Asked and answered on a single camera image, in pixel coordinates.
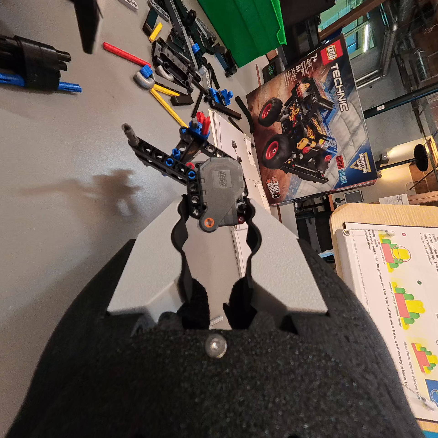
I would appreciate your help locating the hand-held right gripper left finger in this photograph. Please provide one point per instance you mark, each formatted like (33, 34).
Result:
(150, 267)

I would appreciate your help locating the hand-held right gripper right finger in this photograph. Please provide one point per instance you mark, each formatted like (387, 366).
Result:
(287, 267)

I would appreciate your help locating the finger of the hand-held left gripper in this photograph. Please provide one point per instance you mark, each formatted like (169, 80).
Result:
(87, 24)

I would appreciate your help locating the black blue lego axle assembly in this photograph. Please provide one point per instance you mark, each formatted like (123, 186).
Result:
(34, 65)

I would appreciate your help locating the lego chassis with grey motor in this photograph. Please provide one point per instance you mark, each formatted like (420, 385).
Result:
(219, 191)

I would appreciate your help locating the grey elbow with blue connector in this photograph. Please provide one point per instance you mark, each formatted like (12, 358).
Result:
(143, 79)

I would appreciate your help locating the white lego beam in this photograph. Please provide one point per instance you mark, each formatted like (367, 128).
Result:
(129, 3)

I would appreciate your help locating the red lego axle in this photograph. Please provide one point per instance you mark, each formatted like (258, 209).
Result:
(126, 54)

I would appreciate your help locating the short yellow lego axle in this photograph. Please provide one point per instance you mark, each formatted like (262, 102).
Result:
(155, 32)

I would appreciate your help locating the pile of black lego pieces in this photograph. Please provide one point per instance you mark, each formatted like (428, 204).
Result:
(184, 58)

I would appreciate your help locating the long yellow lego axle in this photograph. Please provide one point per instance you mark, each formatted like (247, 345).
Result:
(169, 108)

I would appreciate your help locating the lego set box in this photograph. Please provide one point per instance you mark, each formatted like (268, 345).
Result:
(308, 130)

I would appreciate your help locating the lego instruction booklet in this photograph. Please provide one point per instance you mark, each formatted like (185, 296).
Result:
(226, 133)

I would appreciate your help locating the wooden instruction board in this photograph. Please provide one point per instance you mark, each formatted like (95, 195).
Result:
(376, 214)

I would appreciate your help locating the printed instruction sheet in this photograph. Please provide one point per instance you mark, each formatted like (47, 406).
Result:
(393, 308)

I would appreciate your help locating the white paper sign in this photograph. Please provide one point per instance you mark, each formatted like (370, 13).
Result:
(393, 199)

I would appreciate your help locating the green storage bin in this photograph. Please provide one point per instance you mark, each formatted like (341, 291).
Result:
(246, 27)

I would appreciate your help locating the black round lamp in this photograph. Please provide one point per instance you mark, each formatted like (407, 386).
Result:
(420, 157)

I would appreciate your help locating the small device with green circles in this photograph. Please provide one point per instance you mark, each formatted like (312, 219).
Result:
(273, 70)

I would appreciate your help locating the black metal beam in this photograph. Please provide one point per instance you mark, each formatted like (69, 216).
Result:
(400, 101)

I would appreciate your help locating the black monitor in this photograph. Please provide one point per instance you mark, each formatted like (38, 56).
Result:
(301, 20)

